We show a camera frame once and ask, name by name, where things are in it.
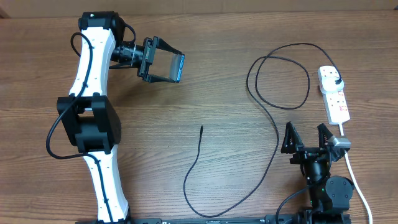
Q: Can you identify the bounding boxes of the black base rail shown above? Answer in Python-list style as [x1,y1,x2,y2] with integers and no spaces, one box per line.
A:
[119,214,351,224]

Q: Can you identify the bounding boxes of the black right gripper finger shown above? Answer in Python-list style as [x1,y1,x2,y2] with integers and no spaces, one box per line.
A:
[317,123,333,148]
[280,122,304,154]

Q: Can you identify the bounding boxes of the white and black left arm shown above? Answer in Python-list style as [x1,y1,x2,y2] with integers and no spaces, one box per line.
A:
[55,11,185,223]

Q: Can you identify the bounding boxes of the black charging cable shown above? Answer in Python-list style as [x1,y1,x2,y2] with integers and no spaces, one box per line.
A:
[182,42,343,218]

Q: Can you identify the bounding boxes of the blue smartphone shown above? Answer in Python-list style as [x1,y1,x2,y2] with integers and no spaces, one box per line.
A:
[169,54,185,83]

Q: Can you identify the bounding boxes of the white power strip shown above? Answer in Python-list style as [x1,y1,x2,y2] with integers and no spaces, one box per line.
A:
[317,65,351,126]

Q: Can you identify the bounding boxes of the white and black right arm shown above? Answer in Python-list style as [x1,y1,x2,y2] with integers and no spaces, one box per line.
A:
[281,122,354,223]

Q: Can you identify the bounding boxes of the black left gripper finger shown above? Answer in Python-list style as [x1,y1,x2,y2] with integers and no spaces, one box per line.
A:
[154,36,182,55]
[146,75,180,83]

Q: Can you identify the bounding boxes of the white charger adapter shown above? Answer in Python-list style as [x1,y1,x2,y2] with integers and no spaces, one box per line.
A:
[320,77,345,94]

